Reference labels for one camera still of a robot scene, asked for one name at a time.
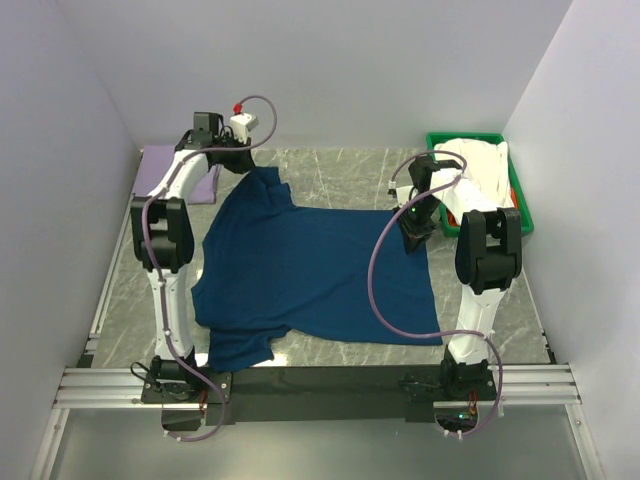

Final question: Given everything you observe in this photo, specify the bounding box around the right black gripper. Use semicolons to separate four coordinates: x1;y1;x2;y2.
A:
393;193;441;254

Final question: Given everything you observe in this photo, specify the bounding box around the blue t shirt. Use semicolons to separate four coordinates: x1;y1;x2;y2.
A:
192;167;440;372

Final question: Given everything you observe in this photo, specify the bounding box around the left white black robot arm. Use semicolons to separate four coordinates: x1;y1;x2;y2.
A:
130;104;258;402

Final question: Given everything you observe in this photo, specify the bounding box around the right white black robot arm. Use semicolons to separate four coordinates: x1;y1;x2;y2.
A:
389;154;522;399

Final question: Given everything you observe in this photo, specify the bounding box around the green plastic bin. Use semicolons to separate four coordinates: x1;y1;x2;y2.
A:
426;132;534;238

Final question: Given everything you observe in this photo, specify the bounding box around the orange garment in bin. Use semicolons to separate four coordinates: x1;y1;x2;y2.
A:
446;188;519;227

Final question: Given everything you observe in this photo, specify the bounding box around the white t shirt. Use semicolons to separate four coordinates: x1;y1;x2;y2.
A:
434;138;516;208

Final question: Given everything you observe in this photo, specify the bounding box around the folded lavender t shirt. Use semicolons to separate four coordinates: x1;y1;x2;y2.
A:
132;145;221;205

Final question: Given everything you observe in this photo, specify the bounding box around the black base beam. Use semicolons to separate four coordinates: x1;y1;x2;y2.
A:
141;365;499;431

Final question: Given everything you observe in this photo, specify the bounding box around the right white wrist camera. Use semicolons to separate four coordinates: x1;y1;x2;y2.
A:
388;182;418;207

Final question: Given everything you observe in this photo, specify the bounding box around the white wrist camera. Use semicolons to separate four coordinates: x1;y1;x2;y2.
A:
229;113;259;144
388;182;418;207

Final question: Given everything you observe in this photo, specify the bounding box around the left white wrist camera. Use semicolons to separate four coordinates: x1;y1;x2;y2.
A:
229;113;259;144

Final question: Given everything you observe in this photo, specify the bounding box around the aluminium rail frame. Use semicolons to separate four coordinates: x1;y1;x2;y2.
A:
32;240;603;479

